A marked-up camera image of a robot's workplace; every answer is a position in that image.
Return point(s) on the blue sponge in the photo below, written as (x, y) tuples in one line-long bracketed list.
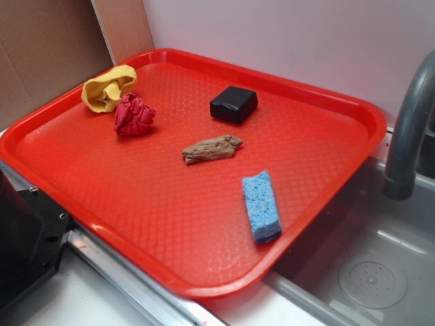
[(261, 207)]

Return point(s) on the yellow cloth rag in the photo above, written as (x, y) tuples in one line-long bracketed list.
[(103, 93)]

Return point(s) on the silver metal rail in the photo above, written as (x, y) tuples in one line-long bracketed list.
[(96, 286)]

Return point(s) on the black rectangular block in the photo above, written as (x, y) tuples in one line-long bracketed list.
[(233, 105)]

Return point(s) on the crumpled red paper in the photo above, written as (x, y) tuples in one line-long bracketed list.
[(133, 117)]

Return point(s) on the red plastic tray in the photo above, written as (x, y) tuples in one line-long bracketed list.
[(186, 225)]

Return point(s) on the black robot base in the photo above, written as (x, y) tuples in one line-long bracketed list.
[(34, 229)]

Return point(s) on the grey plastic sink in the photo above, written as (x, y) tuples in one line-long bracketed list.
[(365, 260)]

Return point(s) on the grey faucet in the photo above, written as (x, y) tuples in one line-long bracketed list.
[(411, 150)]

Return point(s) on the brown cardboard panel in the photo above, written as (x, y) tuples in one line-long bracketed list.
[(50, 47)]

